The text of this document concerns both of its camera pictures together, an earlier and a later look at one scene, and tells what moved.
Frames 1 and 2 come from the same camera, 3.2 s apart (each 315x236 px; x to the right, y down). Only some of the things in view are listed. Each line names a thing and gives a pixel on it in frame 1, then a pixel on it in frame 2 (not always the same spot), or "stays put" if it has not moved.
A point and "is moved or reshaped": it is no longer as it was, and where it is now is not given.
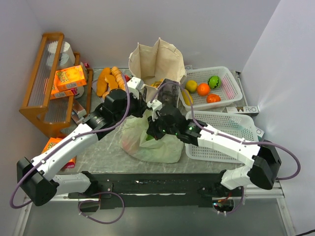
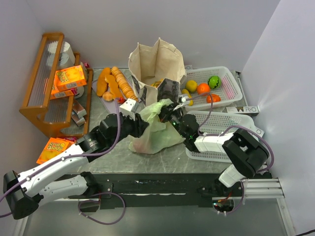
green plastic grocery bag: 168,149 is moved or reshaped
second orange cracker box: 55,94 stays put
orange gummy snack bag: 156,83 stays put
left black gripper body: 141,104 → 140,123
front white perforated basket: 239,125 stays put
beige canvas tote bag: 152,65 stays put
